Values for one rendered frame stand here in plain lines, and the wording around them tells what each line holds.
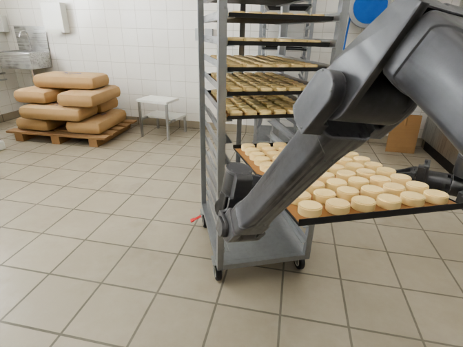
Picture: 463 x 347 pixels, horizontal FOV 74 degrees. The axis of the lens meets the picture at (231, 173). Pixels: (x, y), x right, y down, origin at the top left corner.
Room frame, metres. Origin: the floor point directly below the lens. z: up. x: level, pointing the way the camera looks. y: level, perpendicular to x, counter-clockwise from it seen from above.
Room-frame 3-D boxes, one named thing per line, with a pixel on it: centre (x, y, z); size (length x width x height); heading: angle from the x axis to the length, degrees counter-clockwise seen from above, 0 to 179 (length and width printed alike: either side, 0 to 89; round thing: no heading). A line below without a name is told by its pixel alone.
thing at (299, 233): (1.57, -0.30, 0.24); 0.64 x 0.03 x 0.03; 13
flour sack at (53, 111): (3.44, 1.95, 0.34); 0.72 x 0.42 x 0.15; 83
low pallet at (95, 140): (3.65, 1.91, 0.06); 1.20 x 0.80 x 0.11; 81
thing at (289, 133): (1.57, -0.30, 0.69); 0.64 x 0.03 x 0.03; 13
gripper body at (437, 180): (0.77, -0.55, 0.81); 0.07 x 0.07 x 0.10; 58
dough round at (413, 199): (0.62, -0.41, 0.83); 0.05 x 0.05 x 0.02
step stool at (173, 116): (3.73, 0.86, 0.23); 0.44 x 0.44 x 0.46; 71
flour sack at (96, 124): (3.62, 1.61, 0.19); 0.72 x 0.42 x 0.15; 173
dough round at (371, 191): (0.66, -0.34, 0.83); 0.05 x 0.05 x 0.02
